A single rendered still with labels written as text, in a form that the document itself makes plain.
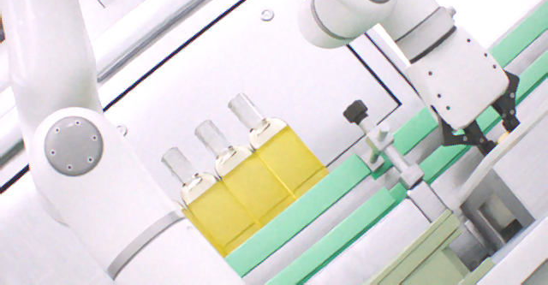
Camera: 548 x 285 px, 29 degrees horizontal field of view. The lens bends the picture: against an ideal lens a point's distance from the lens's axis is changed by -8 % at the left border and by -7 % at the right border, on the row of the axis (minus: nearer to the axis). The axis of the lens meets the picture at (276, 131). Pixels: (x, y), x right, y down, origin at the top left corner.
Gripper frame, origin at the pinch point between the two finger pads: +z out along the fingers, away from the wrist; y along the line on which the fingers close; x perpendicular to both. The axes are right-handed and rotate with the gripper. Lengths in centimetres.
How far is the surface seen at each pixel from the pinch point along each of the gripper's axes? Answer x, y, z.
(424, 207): -2.9, 12.5, -0.3
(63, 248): -43, 50, -23
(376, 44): -35.9, -5.7, -17.1
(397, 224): -3.1, 16.3, -0.9
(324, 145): -34.8, 10.3, -10.6
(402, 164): -4.1, 11.2, -6.0
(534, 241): 25.7, 13.0, 4.2
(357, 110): -5.9, 11.1, -14.3
